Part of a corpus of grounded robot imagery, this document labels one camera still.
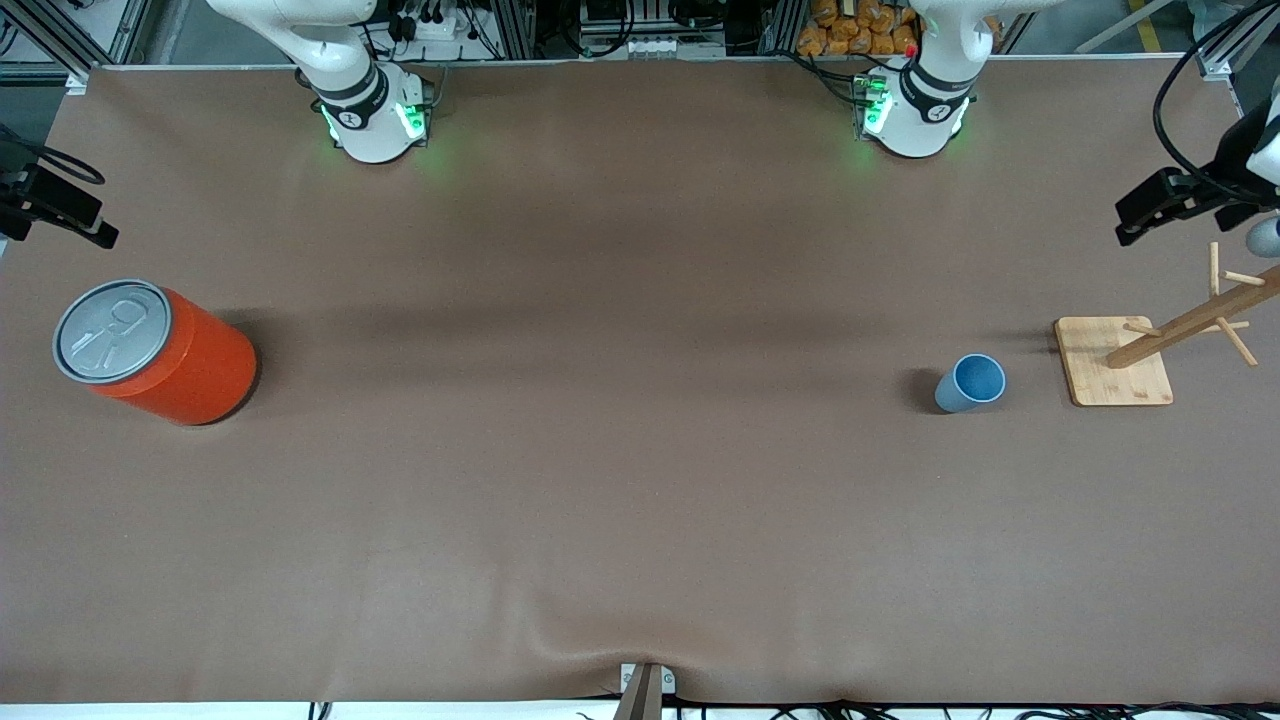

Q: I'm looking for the orange snack bag pile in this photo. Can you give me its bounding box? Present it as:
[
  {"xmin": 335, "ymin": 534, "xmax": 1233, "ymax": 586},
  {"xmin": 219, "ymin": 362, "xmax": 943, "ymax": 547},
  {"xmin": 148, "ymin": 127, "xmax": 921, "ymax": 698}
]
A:
[{"xmin": 797, "ymin": 0, "xmax": 1001, "ymax": 57}]

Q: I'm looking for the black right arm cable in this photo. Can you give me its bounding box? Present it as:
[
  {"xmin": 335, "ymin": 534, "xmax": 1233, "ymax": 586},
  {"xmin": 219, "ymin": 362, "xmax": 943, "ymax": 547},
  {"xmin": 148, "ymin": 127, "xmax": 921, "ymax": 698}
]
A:
[{"xmin": 0, "ymin": 125, "xmax": 106, "ymax": 186}]

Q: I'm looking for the aluminium frame profile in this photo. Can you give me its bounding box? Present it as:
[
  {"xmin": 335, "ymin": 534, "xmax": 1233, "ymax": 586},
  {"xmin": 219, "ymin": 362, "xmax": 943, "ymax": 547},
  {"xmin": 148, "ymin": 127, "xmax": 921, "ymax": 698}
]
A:
[
  {"xmin": 0, "ymin": 0, "xmax": 151, "ymax": 81},
  {"xmin": 1195, "ymin": 0, "xmax": 1280, "ymax": 81}
]

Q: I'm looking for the white power strip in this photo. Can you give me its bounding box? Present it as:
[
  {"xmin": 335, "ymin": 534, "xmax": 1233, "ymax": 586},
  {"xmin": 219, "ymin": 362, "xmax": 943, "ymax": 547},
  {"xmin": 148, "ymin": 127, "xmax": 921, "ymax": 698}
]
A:
[{"xmin": 620, "ymin": 35, "xmax": 698, "ymax": 59}]

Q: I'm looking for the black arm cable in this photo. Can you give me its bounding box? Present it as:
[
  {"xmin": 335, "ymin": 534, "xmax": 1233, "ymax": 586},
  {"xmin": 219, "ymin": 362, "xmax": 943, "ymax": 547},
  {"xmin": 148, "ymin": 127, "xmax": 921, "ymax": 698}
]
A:
[
  {"xmin": 1153, "ymin": 0, "xmax": 1280, "ymax": 186},
  {"xmin": 0, "ymin": 125, "xmax": 106, "ymax": 186}
]

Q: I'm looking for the power strip with black plugs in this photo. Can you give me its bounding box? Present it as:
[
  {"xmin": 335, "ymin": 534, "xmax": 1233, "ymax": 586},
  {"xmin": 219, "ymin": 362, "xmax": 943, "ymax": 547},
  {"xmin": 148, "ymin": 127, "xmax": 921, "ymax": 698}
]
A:
[{"xmin": 385, "ymin": 0, "xmax": 466, "ymax": 41}]

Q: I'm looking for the wooden cup tree stand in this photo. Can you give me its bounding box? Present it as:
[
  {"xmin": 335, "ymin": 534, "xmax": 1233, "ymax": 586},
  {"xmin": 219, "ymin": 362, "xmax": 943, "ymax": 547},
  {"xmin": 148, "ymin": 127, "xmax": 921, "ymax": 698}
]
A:
[{"xmin": 1055, "ymin": 242, "xmax": 1280, "ymax": 408}]

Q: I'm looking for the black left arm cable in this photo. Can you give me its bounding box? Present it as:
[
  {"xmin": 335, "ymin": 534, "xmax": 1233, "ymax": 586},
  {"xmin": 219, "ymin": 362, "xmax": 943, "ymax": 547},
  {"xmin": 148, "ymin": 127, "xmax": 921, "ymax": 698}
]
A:
[{"xmin": 1153, "ymin": 0, "xmax": 1280, "ymax": 186}]

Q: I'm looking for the grey table edge bracket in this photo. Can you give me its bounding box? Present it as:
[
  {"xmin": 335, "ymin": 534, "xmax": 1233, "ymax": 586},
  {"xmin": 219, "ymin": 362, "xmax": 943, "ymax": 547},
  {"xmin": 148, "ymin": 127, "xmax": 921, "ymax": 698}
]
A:
[{"xmin": 612, "ymin": 662, "xmax": 677, "ymax": 720}]

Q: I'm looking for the orange can with silver lid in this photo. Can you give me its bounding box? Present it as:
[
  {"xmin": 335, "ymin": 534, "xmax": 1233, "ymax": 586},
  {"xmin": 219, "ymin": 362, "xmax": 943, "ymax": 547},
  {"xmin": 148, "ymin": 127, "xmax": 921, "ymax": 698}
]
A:
[{"xmin": 52, "ymin": 278, "xmax": 259, "ymax": 428}]

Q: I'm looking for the table cover sheet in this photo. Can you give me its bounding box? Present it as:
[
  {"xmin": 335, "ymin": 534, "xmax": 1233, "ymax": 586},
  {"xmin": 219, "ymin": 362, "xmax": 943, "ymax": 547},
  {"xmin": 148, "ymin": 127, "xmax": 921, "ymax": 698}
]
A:
[{"xmin": 0, "ymin": 58, "xmax": 1280, "ymax": 706}]

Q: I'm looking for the light blue plastic cup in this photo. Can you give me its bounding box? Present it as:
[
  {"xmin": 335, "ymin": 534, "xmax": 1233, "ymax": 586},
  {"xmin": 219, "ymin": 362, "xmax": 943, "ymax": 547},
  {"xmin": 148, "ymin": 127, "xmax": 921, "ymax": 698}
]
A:
[{"xmin": 935, "ymin": 353, "xmax": 1007, "ymax": 414}]

